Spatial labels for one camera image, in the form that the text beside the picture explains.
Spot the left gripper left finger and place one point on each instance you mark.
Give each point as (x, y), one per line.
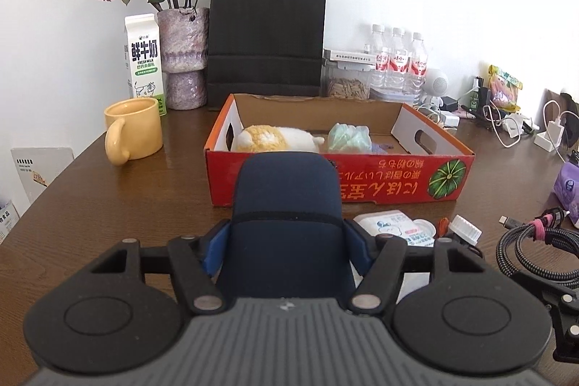
(194, 262)

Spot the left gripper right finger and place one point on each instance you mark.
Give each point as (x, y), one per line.
(379, 260)

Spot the clear cotton swab jar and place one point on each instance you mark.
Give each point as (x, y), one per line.
(419, 233)

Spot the large white ribbed lid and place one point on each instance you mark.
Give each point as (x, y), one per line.
(465, 230)

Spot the dark navy fabric case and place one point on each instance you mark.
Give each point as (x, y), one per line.
(286, 238)

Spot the green white tissue packet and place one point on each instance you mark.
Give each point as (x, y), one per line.
(348, 139)

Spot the yellow white plush toy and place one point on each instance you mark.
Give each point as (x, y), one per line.
(259, 139)

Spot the red pumpkin cardboard box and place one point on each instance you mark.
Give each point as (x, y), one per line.
(385, 153)

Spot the white power adapter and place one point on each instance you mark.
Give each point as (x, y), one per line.
(448, 119)

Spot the white printed tin box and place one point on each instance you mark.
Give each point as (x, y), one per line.
(391, 96)

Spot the left water bottle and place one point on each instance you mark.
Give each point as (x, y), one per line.
(377, 46)

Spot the water bottle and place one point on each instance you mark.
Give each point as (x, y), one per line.
(398, 61)
(416, 66)
(377, 46)

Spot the small white robot toy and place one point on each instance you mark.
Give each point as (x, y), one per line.
(434, 89)

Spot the clear seed storage container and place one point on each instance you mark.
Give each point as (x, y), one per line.
(345, 81)

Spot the middle water bottle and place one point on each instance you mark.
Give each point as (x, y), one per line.
(398, 61)

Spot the yellow ceramic mug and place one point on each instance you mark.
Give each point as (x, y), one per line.
(134, 130)

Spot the right water bottle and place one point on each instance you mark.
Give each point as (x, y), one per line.
(416, 66)

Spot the purple tissue pack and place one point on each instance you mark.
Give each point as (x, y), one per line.
(566, 188)

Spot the flat white box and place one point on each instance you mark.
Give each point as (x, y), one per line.
(349, 57)

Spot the yellow pink snack bag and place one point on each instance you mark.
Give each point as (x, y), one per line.
(504, 89)

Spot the white booklet with picture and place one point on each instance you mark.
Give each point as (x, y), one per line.
(38, 167)

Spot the white green milk carton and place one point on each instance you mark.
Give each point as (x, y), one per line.
(142, 56)

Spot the black paper shopping bag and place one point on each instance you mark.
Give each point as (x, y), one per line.
(264, 47)

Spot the purple textured vase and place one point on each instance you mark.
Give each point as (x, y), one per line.
(183, 42)

